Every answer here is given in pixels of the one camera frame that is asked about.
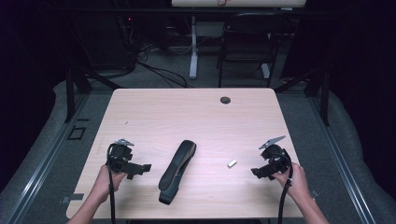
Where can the grey floor tape strip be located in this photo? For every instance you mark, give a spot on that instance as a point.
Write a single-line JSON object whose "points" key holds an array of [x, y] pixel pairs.
{"points": [[315, 193]]}

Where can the person's right hand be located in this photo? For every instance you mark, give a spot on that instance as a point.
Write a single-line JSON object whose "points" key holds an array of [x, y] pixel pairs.
{"points": [[297, 183]]}

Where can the white desk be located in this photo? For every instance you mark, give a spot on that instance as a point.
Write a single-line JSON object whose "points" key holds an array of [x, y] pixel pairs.
{"points": [[193, 46]]}

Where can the aluminium floor rail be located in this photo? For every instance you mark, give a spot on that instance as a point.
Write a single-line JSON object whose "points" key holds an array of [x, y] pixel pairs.
{"points": [[342, 161], [46, 158]]}

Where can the dark equipment cabinet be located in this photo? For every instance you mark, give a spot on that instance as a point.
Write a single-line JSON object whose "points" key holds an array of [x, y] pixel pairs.
{"points": [[102, 40]]}

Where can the black folding chair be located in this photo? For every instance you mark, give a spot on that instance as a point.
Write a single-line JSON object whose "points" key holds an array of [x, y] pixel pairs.
{"points": [[249, 40]]}

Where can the black metal frame stand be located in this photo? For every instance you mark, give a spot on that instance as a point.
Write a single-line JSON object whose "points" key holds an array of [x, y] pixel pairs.
{"points": [[70, 93], [325, 99]]}

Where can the silver staple strip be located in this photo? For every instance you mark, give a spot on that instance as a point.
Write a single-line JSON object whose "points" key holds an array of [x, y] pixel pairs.
{"points": [[232, 163]]}

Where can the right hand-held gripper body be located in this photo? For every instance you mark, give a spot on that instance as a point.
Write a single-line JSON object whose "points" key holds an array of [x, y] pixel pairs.
{"points": [[277, 157]]}

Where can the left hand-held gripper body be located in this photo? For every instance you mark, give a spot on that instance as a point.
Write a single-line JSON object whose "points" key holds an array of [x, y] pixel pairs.
{"points": [[120, 155]]}

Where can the black table grommet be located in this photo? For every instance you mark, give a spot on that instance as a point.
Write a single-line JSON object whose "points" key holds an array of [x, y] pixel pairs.
{"points": [[225, 100]]}

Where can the person's left hand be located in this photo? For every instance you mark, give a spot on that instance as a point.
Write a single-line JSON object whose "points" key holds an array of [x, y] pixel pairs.
{"points": [[104, 185]]}

